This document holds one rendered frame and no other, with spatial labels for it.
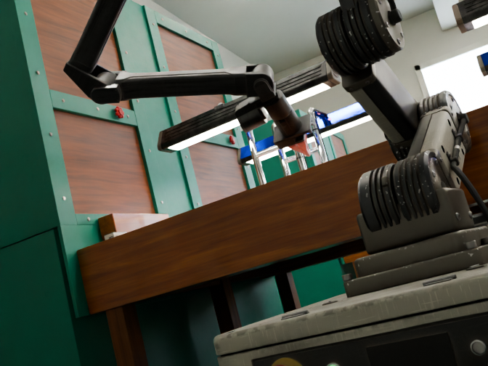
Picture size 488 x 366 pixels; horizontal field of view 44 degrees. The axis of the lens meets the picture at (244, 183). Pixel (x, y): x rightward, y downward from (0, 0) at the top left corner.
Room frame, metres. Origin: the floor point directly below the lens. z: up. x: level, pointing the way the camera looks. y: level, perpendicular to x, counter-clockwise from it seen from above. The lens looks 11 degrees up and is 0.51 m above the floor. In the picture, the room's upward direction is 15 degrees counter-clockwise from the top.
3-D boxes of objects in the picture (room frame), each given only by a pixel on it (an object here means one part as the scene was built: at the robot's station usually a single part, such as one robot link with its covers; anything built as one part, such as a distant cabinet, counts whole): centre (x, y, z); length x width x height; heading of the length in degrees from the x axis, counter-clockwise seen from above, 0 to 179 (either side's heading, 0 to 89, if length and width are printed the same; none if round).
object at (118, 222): (1.94, 0.37, 0.83); 0.30 x 0.06 x 0.07; 155
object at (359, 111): (2.31, -0.29, 1.08); 0.62 x 0.08 x 0.07; 65
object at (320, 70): (1.80, -0.05, 1.08); 0.62 x 0.08 x 0.07; 65
